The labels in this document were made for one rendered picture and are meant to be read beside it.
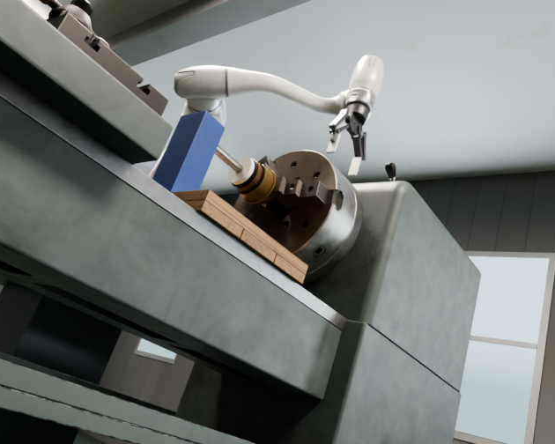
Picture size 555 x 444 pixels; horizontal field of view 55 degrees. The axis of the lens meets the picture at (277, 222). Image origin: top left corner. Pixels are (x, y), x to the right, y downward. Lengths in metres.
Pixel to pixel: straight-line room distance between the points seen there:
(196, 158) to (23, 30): 0.47
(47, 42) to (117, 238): 0.27
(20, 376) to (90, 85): 0.35
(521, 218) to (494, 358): 1.12
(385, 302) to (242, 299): 0.42
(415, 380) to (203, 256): 0.73
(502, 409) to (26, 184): 3.63
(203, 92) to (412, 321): 1.00
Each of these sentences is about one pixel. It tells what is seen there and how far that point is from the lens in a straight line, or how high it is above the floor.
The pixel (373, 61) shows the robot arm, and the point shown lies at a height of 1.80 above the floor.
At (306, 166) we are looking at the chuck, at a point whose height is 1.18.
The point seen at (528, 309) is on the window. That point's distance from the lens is 4.19.
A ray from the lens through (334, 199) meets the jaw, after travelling 1.21.
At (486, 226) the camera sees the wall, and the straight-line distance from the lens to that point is 4.60.
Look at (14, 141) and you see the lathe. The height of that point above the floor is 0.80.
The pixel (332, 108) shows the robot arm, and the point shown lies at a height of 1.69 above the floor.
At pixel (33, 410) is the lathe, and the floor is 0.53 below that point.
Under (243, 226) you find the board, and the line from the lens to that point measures 0.94.
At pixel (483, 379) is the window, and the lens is 4.12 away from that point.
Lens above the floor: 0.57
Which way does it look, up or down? 21 degrees up
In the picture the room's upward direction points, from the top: 19 degrees clockwise
